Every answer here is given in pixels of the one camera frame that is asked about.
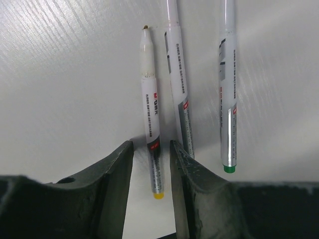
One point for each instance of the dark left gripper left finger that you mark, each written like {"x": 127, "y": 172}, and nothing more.
{"x": 90, "y": 204}

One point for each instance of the white pen green end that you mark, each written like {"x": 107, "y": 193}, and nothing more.
{"x": 227, "y": 85}

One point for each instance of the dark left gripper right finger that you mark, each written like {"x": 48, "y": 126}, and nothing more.
{"x": 207, "y": 206}

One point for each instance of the white pen yellow end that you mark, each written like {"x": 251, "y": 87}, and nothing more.
{"x": 151, "y": 112}

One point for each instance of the white pen red end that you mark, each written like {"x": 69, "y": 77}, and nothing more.
{"x": 178, "y": 82}

